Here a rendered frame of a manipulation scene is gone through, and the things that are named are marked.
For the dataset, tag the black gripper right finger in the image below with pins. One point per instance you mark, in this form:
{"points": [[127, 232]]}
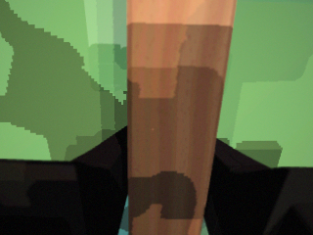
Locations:
{"points": [[246, 197]]}

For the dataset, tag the brown wooden board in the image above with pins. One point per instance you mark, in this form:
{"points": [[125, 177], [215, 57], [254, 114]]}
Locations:
{"points": [[177, 56]]}

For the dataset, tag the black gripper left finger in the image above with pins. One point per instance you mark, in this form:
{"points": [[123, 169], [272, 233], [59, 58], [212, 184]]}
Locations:
{"points": [[89, 191]]}

